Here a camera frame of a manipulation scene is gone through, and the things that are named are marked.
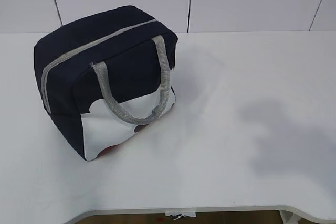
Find white tape under table edge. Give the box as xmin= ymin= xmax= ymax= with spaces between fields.
xmin=165 ymin=211 xmax=197 ymax=220

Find navy blue lunch bag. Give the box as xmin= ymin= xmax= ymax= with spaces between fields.
xmin=34 ymin=6 xmax=178 ymax=161

